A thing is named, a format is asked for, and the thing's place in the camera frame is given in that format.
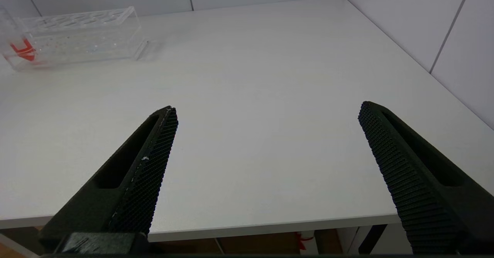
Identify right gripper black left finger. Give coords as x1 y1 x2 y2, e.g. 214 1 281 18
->
39 106 179 255

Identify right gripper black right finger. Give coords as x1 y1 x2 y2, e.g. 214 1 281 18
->
358 101 494 255

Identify clear plastic test tube rack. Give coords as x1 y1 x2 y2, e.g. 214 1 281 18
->
0 5 149 71

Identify test tube with red pigment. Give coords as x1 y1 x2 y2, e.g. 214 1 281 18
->
0 6 36 61

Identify black table leg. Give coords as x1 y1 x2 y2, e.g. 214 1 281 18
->
357 222 386 255

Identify white item with red ribbon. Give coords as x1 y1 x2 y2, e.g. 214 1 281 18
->
295 228 319 255

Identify brown cardboard box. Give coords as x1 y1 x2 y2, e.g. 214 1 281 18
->
152 230 298 255

